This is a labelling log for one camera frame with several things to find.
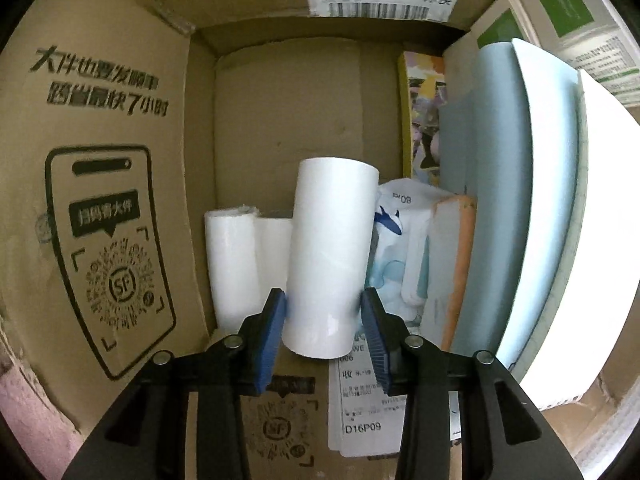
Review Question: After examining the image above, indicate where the white paper box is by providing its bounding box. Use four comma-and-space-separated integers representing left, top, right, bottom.
498, 39, 639, 410

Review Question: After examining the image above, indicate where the white tube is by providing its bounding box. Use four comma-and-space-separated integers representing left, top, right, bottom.
282, 157, 378, 360
204, 205, 293, 335

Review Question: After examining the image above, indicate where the pink Hello Kitty bedsheet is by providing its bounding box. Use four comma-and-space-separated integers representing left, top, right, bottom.
1, 360, 84, 479

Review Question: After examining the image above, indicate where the white paper label sheet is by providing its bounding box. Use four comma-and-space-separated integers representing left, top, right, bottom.
328, 330, 407, 457

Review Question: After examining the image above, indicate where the blue white plastic pouch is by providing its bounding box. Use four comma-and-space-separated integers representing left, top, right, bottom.
366, 178, 452, 327

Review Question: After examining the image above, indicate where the orange edged white packet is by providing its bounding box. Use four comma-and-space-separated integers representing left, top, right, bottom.
420, 195, 476, 351

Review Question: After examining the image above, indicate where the light blue flat box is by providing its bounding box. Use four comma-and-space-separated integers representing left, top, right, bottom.
439, 42, 533, 356

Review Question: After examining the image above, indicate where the brown cardboard box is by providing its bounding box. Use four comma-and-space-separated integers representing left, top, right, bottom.
0, 0, 640, 480

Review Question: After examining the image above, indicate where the colourful illustrated booklet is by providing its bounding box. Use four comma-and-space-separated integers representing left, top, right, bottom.
398, 51, 447, 186

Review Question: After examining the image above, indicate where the green white carton box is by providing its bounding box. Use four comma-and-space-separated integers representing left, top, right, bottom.
520, 0, 639, 107

